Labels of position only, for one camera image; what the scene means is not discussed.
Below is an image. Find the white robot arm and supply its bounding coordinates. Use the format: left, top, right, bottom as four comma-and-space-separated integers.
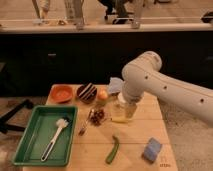
122, 51, 213, 126

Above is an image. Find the dark maroon bowl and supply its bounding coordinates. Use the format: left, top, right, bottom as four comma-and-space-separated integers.
77, 83, 97, 104

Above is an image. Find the light blue cloth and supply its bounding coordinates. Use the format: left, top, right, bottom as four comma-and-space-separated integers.
107, 77, 123, 94

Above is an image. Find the green plastic tray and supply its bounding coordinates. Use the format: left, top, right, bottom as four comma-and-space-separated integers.
13, 105, 77, 167

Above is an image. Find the clear jar white lid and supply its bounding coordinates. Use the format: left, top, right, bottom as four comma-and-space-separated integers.
113, 93, 127, 116

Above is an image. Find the brown pine cone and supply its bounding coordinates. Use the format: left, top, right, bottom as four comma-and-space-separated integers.
90, 109, 105, 126

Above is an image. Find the red yellow apple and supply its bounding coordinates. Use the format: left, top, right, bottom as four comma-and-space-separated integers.
97, 90, 108, 100

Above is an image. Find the blue sponge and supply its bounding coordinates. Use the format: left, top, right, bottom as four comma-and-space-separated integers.
142, 138, 162, 163

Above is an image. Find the black stand on floor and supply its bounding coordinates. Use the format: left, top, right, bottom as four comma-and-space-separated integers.
0, 99, 34, 134

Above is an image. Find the white dish brush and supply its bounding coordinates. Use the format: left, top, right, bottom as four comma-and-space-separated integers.
41, 118, 69, 162

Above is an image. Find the metal fork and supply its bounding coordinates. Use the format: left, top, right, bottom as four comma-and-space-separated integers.
78, 109, 94, 136

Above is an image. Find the wooden table board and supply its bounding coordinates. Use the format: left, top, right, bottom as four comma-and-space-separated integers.
23, 93, 178, 171

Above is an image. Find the green chili pepper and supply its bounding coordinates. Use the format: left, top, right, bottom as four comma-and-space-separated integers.
105, 136, 120, 164

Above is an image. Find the red bowl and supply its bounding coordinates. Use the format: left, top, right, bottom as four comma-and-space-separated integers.
50, 85, 73, 103

